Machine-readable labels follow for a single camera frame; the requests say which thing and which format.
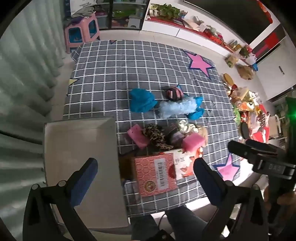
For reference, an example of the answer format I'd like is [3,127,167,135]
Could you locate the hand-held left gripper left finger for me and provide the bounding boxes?
[23,158,99,241]

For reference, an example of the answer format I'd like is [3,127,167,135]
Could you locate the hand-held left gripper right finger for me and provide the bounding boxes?
[194,158,270,241]

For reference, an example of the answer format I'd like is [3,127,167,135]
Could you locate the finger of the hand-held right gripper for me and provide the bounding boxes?
[228,140,262,163]
[245,138,278,154]

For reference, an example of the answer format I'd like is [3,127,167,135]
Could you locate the grey cardboard box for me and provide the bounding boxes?
[43,117,129,235]

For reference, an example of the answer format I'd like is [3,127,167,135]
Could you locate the beige plush toy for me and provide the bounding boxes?
[196,126,209,142]

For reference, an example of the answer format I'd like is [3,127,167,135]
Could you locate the printed pink white cardboard box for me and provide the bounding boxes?
[120,149,198,198]

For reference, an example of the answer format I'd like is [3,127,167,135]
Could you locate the cream white scrunchie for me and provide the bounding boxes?
[176,119,199,134]

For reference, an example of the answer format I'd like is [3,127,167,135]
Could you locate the leopard print scrunchie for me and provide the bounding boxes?
[142,123,174,151]

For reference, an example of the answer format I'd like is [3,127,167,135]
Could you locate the pink sponge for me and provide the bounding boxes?
[127,123,149,149]
[182,134,206,154]

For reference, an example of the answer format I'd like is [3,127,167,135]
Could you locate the pink black striped sock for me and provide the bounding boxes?
[161,85,185,102]

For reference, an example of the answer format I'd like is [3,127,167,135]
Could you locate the dark purple soft pouch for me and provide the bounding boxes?
[166,130,186,149]

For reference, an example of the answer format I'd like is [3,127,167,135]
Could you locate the person's right hand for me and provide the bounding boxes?
[264,185,296,209]

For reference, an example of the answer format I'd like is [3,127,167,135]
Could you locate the black round disc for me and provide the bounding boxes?
[240,121,251,140]

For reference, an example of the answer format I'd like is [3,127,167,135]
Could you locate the pile of colourful gift packages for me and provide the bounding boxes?
[225,85,271,142]

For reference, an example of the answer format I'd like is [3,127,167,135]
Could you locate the white door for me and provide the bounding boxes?
[251,35,296,101]

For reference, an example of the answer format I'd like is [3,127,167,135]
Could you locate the round yellow basket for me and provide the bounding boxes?
[221,73,234,87]

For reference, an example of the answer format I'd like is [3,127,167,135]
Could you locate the brown paper bag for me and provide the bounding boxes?
[236,64,255,80]

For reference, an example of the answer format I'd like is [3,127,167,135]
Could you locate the light blue fluffy toy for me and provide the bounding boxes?
[159,95,205,120]

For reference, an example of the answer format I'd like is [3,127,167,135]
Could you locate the green yellow box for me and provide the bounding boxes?
[225,54,239,69]

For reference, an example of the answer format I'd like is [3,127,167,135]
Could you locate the flower bouquet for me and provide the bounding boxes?
[239,45,258,66]

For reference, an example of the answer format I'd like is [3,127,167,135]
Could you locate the blue cloth ball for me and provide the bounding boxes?
[129,88,156,113]

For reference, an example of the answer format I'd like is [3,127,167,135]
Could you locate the grey checked blanket with stars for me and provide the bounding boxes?
[62,39,243,218]

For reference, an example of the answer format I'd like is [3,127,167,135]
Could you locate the pile of books and boxes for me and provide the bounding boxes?
[179,15,232,48]

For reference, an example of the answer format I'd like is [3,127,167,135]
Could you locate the pale green curtain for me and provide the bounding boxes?
[0,5,78,232]

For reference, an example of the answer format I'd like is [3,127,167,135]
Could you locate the black television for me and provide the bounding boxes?
[184,0,275,45]

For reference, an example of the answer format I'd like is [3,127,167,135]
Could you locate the white red cabinet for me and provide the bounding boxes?
[141,0,258,68]

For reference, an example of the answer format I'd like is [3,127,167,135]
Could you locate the pink plastic stool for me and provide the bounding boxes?
[64,13,100,54]

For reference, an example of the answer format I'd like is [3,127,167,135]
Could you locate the green potted plant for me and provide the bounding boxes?
[156,3,181,20]

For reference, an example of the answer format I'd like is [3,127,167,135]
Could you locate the glass door cabinet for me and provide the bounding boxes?
[94,0,151,31]

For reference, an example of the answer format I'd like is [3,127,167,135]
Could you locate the black cable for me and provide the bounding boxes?
[158,212,168,233]

